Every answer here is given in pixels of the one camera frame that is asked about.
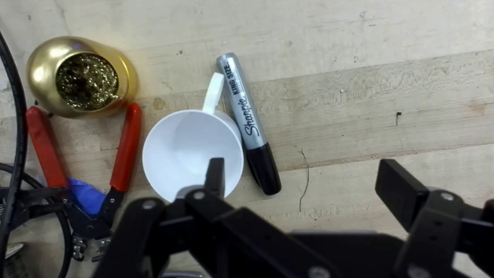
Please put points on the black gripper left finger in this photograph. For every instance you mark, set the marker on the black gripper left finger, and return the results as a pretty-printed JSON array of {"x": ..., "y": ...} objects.
[{"x": 225, "y": 241}]

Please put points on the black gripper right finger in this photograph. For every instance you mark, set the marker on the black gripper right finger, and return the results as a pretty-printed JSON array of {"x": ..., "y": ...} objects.
[{"x": 438, "y": 224}]

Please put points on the silver black marker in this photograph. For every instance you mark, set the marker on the silver black marker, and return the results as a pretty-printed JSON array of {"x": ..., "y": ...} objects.
[{"x": 254, "y": 142}]

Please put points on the white mug cup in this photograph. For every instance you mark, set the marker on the white mug cup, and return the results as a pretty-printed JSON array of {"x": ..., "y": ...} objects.
[{"x": 177, "y": 149}]

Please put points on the gold tip cleaner holder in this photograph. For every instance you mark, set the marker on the gold tip cleaner holder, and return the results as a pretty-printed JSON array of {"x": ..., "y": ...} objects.
[{"x": 80, "y": 78}]

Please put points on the red handled pliers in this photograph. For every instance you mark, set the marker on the red handled pliers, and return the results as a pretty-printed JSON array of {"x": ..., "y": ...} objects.
[{"x": 89, "y": 183}]

